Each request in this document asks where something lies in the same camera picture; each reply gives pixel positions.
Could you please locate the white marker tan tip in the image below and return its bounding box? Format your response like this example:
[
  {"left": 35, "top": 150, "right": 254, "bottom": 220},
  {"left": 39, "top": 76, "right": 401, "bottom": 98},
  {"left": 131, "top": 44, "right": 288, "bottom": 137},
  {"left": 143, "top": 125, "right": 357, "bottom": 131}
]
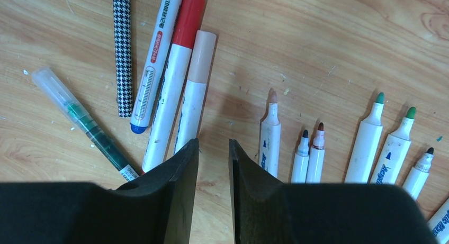
[{"left": 259, "top": 90, "right": 282, "bottom": 178}]

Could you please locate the white marker red cap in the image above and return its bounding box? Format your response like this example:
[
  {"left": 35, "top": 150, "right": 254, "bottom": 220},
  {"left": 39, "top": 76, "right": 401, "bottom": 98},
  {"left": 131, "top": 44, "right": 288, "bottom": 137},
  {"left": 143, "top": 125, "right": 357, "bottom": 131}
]
[{"left": 142, "top": 0, "right": 205, "bottom": 173}]

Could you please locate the white marker black cap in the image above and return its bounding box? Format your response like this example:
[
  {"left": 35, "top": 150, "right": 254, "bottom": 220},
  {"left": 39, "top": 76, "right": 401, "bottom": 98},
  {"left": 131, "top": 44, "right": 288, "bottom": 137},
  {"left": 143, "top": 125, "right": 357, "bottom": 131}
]
[{"left": 291, "top": 129, "right": 309, "bottom": 183}]

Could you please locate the white marker green cap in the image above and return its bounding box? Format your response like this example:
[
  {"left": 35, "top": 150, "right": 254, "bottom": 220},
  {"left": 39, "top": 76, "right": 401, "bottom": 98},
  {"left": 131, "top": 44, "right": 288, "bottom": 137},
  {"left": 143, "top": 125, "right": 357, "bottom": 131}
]
[{"left": 370, "top": 106, "right": 416, "bottom": 185}]

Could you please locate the grey pen lying apart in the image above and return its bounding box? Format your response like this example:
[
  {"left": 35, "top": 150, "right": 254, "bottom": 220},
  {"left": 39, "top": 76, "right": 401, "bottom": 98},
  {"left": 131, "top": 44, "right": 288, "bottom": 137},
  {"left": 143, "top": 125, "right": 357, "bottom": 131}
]
[{"left": 31, "top": 67, "right": 139, "bottom": 182}]

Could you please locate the white marker purple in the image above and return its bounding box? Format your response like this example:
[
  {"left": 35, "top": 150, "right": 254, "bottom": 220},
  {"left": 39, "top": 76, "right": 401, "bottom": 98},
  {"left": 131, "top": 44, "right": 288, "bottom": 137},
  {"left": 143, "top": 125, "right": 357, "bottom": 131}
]
[{"left": 428, "top": 199, "right": 449, "bottom": 244}]

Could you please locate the white marker blue cap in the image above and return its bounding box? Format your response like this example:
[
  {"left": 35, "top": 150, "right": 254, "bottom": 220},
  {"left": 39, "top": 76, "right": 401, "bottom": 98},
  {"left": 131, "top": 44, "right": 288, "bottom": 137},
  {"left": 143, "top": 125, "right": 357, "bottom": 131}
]
[{"left": 130, "top": 0, "right": 182, "bottom": 134}]

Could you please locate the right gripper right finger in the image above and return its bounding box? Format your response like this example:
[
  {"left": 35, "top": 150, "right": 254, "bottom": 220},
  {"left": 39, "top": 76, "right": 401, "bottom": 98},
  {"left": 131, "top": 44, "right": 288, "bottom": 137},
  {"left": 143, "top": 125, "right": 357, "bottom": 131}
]
[{"left": 229, "top": 139, "right": 436, "bottom": 243}]

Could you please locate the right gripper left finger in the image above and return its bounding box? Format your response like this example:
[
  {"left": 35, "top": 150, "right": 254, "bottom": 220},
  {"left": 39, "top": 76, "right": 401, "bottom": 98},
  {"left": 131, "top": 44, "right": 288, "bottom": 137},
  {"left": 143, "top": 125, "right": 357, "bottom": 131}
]
[{"left": 1, "top": 139, "right": 199, "bottom": 243}]

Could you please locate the white marker beige cap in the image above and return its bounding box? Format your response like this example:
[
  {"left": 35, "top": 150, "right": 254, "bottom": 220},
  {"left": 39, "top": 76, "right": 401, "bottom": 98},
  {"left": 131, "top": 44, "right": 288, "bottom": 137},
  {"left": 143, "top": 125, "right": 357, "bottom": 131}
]
[{"left": 174, "top": 30, "right": 217, "bottom": 153}]

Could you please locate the white marker dark green tip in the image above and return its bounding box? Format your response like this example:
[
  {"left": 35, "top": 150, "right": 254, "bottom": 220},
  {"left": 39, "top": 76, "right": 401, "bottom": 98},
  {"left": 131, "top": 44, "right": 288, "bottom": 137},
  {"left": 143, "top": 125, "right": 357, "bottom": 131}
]
[{"left": 344, "top": 92, "right": 384, "bottom": 184}]

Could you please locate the white marker brown tip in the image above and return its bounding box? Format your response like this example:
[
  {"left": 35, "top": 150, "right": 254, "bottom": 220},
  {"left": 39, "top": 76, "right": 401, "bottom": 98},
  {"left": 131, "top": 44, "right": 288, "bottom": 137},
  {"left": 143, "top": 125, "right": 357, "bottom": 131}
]
[{"left": 306, "top": 122, "right": 325, "bottom": 183}]

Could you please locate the grey pen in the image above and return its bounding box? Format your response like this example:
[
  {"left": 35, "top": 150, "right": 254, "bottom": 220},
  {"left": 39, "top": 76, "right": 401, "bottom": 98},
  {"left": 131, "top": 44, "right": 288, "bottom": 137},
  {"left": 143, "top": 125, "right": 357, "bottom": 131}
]
[{"left": 112, "top": 0, "right": 133, "bottom": 118}]

